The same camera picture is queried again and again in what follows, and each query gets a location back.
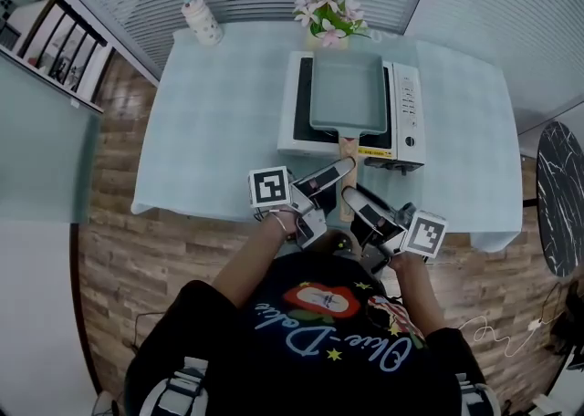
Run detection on black printed t-shirt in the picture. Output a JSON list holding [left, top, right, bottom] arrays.
[[123, 252, 487, 416]]

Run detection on white patterned bottle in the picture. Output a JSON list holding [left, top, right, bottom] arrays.
[[181, 0, 225, 47]]

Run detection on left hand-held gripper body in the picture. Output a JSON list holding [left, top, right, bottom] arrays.
[[248, 165, 339, 250]]

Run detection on pink flowers in pot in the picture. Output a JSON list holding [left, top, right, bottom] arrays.
[[291, 0, 373, 50]]

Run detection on thin black cable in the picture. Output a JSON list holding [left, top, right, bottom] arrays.
[[129, 308, 159, 354]]

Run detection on light blue tablecloth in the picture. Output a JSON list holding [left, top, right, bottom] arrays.
[[130, 21, 524, 254]]

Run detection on person's left forearm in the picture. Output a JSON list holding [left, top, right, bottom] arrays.
[[211, 209, 298, 309]]

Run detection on black marble round table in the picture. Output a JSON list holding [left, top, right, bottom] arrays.
[[535, 120, 584, 279]]

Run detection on black frame shelf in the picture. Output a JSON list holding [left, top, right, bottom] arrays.
[[0, 0, 116, 105]]

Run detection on teal rectangular frying pan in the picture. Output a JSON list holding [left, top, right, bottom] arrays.
[[308, 49, 390, 224]]

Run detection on frosted glass panel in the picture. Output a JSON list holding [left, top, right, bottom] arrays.
[[0, 49, 102, 224]]

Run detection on white cable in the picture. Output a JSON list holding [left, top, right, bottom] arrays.
[[457, 307, 563, 359]]

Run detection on silver bracelet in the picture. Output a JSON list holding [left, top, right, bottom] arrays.
[[267, 208, 298, 238]]

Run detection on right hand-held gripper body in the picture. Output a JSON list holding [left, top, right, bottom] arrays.
[[349, 197, 450, 275]]

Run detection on person's right forearm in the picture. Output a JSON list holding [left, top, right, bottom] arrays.
[[389, 251, 447, 338]]

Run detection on white induction stove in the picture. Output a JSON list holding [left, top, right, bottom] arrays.
[[276, 50, 426, 176]]

